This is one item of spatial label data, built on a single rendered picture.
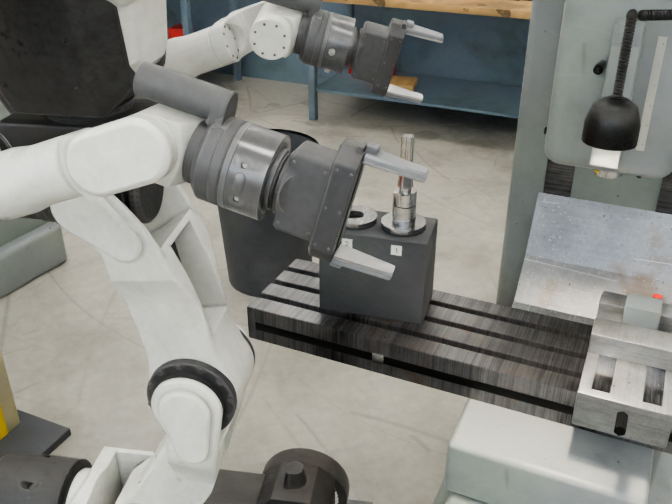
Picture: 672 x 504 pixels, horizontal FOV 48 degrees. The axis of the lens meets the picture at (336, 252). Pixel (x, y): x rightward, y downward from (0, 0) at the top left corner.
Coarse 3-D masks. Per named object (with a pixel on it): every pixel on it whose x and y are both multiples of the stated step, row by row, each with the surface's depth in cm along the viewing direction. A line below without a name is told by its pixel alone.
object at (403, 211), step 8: (400, 200) 146; (408, 200) 146; (416, 200) 147; (392, 208) 149; (400, 208) 147; (408, 208) 146; (392, 216) 149; (400, 216) 147; (408, 216) 147; (400, 224) 148; (408, 224) 148
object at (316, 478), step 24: (24, 456) 142; (48, 456) 144; (0, 480) 138; (24, 480) 137; (48, 480) 137; (72, 480) 139; (216, 480) 162; (240, 480) 162; (264, 480) 160; (288, 480) 153; (312, 480) 156
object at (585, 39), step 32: (576, 0) 109; (608, 0) 107; (640, 0) 105; (576, 32) 111; (608, 32) 109; (576, 64) 113; (640, 64) 109; (576, 96) 115; (640, 96) 111; (576, 128) 117; (640, 128) 113; (576, 160) 119; (640, 160) 115
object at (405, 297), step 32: (352, 224) 149; (384, 224) 149; (416, 224) 149; (384, 256) 148; (416, 256) 146; (320, 288) 156; (352, 288) 154; (384, 288) 152; (416, 288) 150; (416, 320) 153
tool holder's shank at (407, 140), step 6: (402, 138) 141; (408, 138) 141; (402, 144) 142; (408, 144) 141; (402, 150) 142; (408, 150) 142; (402, 156) 143; (408, 156) 142; (402, 180) 145; (408, 180) 145; (402, 186) 145; (408, 186) 145
